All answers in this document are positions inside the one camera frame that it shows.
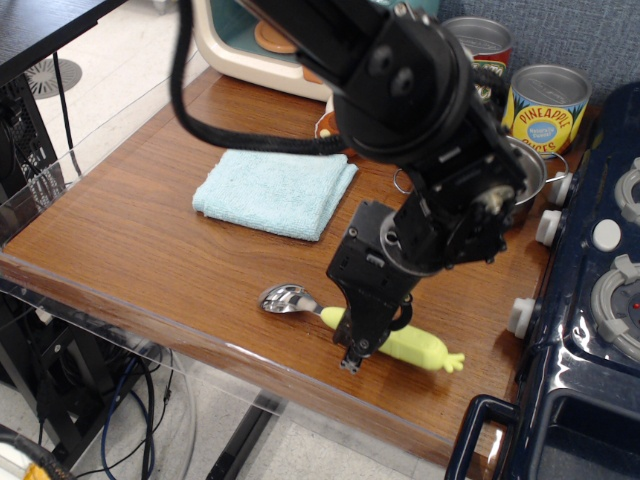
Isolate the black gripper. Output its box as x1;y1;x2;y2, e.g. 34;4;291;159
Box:
327;200;420;374

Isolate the spoon with yellow-green handle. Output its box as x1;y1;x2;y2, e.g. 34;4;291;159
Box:
258;284;465;373

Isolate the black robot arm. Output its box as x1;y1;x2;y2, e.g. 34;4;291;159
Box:
247;1;525;372

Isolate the light blue folded towel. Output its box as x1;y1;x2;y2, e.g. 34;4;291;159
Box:
192;150;358;242

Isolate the brown plush mushroom toy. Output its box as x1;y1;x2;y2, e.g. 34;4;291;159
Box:
314;95;339;139

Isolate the dark blue toy stove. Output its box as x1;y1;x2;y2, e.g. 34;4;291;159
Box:
446;83;639;479

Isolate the small stainless steel pot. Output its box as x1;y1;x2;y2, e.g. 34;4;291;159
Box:
393;135;570;229

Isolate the pineapple slices can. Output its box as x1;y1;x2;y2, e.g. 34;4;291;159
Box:
501;64;592;157

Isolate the orange toy plate in microwave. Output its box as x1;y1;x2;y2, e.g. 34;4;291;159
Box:
254;20;296;54

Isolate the tomato sauce can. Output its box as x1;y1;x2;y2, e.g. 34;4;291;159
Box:
443;16;513;118

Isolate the toy microwave teal and cream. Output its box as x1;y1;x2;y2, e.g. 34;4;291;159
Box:
192;0;331;102

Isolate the black desk on left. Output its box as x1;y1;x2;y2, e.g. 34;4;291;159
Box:
0;0;129;201

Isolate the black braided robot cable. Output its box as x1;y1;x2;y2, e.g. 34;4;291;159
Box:
168;0;351;157

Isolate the black cable under table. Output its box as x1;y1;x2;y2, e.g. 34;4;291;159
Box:
72;349;176;480

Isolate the blue cable under table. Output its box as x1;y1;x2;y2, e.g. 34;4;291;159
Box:
99;355;156;480

